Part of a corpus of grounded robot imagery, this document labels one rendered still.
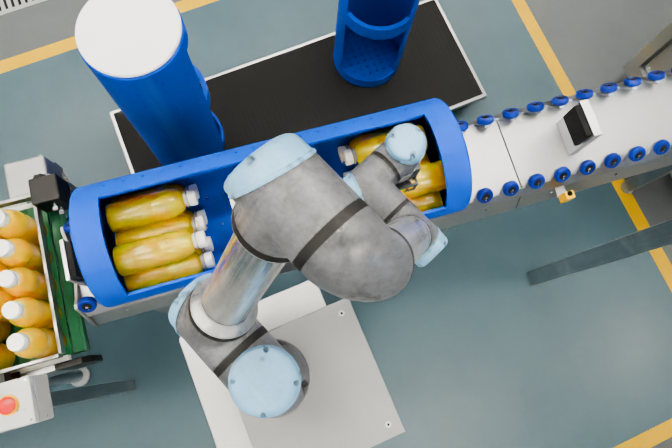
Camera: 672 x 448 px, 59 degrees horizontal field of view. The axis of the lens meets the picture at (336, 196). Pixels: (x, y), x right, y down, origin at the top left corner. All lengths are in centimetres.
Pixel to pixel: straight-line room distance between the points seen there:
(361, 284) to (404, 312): 182
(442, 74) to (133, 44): 141
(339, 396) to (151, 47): 100
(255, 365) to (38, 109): 209
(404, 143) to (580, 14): 220
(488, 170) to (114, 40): 106
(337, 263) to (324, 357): 60
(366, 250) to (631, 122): 134
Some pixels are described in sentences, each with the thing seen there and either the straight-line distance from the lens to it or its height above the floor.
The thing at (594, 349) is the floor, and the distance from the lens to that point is 275.
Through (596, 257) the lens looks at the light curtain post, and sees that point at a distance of 212.
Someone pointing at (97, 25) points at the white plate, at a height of 104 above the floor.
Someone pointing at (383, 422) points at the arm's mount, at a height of 123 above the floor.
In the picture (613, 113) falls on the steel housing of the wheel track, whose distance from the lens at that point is 190.
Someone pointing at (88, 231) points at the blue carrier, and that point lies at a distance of 135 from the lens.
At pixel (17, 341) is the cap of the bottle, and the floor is 110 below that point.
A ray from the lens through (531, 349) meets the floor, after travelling 265.
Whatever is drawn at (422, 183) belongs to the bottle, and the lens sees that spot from 142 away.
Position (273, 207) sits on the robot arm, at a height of 181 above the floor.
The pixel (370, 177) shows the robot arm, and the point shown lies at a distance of 109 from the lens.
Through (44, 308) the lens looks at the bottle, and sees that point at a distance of 161.
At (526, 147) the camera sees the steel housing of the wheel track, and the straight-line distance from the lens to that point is 176.
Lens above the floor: 248
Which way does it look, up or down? 75 degrees down
